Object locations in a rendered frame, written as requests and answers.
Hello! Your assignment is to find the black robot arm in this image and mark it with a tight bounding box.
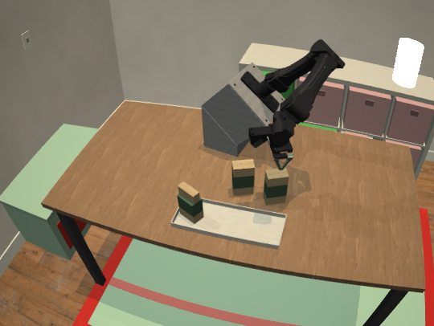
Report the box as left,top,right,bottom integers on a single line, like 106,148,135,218
240,39,345,148

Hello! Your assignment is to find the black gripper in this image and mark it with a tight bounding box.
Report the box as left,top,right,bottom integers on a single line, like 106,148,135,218
268,139,293,170

